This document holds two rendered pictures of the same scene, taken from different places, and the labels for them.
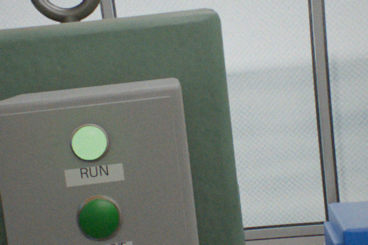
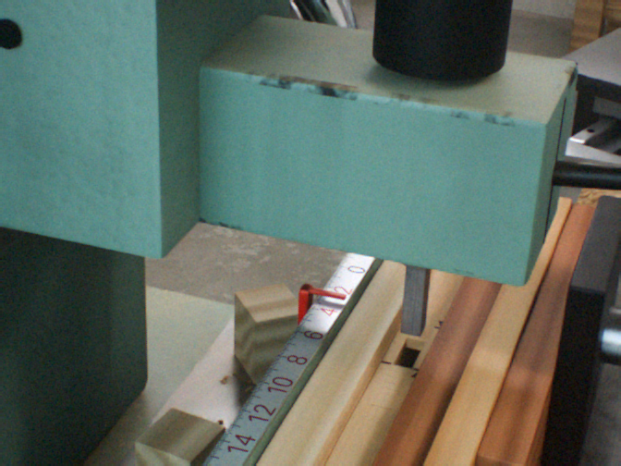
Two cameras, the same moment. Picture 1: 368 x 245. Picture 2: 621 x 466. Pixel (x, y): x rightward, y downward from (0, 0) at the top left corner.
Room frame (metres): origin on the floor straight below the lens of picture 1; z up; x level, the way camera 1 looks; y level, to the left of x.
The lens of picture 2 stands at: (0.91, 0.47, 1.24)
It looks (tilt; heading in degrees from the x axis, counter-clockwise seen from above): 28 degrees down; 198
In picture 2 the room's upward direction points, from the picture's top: 3 degrees clockwise
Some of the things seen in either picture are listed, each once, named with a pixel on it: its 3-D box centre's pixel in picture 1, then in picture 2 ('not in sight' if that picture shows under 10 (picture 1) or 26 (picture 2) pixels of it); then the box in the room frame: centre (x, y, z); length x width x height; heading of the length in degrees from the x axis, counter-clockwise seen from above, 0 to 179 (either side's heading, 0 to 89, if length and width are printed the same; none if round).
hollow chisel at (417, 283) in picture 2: not in sight; (417, 280); (0.46, 0.37, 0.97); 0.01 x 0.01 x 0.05; 0
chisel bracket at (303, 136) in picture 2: not in sight; (382, 157); (0.46, 0.35, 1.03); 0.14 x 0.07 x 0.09; 90
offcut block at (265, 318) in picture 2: not in sight; (269, 333); (0.30, 0.24, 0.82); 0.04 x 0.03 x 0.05; 43
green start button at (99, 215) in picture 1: (99, 218); not in sight; (0.29, 0.05, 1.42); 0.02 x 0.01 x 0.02; 90
